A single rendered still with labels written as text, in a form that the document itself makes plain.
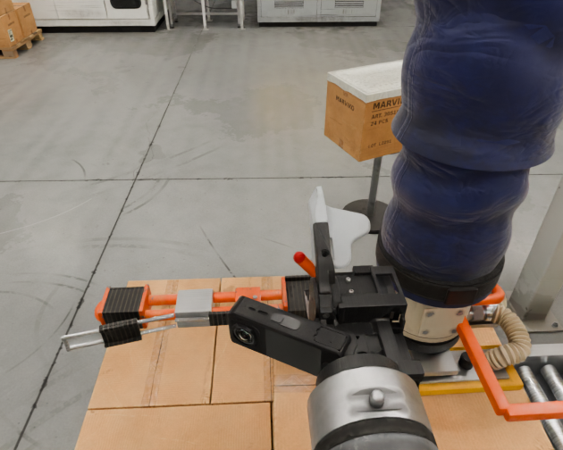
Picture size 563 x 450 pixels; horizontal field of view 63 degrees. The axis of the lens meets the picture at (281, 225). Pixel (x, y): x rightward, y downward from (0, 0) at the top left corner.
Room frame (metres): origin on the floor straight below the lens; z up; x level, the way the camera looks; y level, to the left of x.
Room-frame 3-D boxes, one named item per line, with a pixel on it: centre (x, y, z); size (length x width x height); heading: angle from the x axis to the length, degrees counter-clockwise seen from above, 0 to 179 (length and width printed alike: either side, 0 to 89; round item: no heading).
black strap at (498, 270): (0.65, -0.29, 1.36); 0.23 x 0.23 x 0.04
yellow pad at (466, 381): (0.56, -0.30, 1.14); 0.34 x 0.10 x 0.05; 93
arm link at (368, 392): (0.19, -0.07, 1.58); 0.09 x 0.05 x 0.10; 93
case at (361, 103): (2.62, -0.63, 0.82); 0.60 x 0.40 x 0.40; 116
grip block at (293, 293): (0.64, -0.04, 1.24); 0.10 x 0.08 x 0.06; 3
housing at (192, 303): (0.62, 0.17, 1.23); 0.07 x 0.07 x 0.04; 3
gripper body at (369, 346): (0.27, -0.07, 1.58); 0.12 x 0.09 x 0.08; 3
